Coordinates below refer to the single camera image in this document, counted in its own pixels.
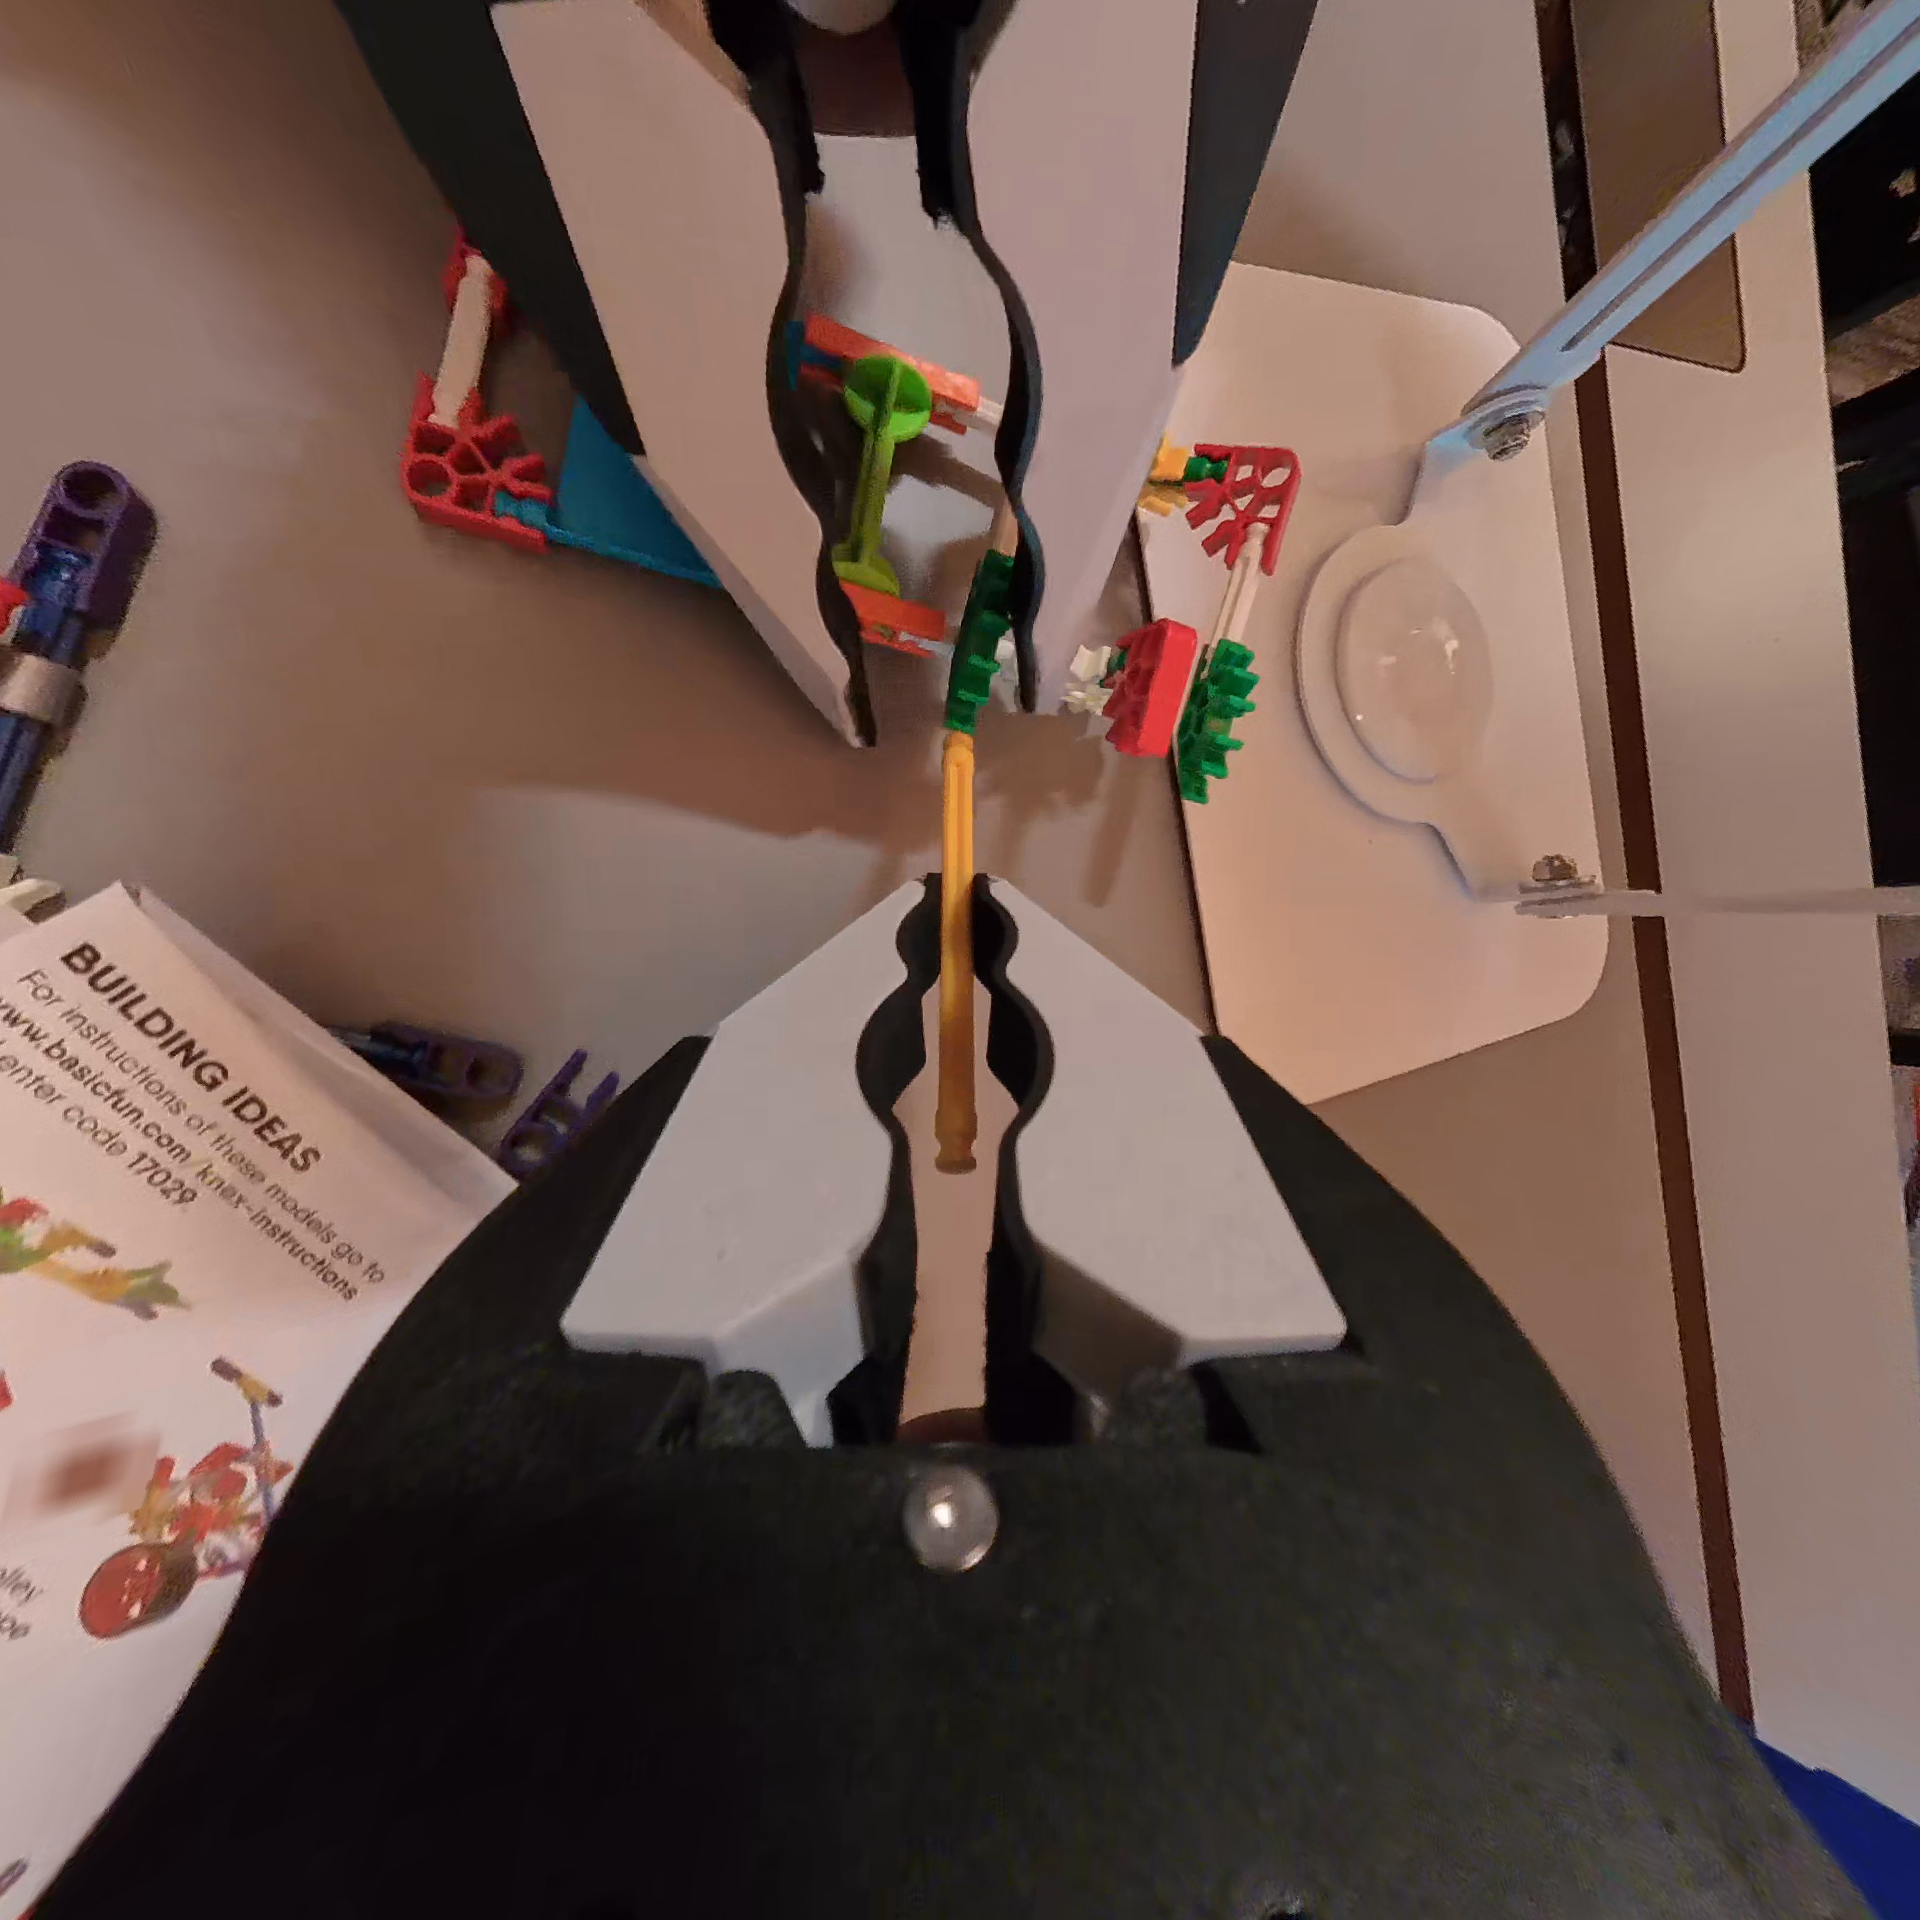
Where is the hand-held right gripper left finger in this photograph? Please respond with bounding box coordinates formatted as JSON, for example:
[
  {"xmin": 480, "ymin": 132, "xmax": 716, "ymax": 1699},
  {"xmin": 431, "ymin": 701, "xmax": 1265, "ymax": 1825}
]
[{"xmin": 560, "ymin": 878, "xmax": 921, "ymax": 1445}]

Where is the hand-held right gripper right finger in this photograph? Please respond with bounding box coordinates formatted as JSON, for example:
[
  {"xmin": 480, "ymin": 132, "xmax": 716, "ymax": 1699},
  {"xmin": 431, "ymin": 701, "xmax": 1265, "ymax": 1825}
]
[{"xmin": 977, "ymin": 878, "xmax": 1347, "ymax": 1445}]

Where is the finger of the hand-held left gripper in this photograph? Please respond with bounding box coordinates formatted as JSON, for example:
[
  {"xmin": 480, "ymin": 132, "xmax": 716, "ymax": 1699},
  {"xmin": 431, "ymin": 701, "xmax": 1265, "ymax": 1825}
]
[
  {"xmin": 900, "ymin": 0, "xmax": 1203, "ymax": 715},
  {"xmin": 492, "ymin": 0, "xmax": 879, "ymax": 750}
]

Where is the colourful construction toy model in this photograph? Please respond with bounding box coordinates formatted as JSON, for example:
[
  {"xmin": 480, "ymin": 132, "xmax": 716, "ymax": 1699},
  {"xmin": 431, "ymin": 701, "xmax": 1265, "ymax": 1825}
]
[{"xmin": 403, "ymin": 231, "xmax": 1305, "ymax": 806}]

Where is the yellow plastic rod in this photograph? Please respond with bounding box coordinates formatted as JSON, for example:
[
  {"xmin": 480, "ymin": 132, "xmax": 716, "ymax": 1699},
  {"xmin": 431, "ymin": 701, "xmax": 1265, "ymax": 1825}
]
[{"xmin": 929, "ymin": 731, "xmax": 981, "ymax": 1177}]

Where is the purple clip connector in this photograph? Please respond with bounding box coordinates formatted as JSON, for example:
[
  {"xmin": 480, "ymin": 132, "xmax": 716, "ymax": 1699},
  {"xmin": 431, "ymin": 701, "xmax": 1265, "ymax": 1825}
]
[{"xmin": 496, "ymin": 1046, "xmax": 621, "ymax": 1181}]

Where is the white metal stand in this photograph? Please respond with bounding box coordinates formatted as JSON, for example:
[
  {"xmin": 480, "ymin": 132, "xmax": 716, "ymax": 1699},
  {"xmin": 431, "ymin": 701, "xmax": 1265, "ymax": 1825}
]
[{"xmin": 1132, "ymin": 0, "xmax": 1920, "ymax": 1107}]

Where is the toy instruction booklet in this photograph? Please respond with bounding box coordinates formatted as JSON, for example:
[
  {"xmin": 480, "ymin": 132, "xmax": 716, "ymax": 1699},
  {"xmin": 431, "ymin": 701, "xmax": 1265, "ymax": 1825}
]
[{"xmin": 0, "ymin": 881, "xmax": 520, "ymax": 1910}]

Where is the blue plastic bin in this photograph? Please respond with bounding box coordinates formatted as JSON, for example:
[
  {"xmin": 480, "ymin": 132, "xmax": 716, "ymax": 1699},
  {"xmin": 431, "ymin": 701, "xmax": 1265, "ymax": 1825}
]
[{"xmin": 1750, "ymin": 1737, "xmax": 1920, "ymax": 1920}]

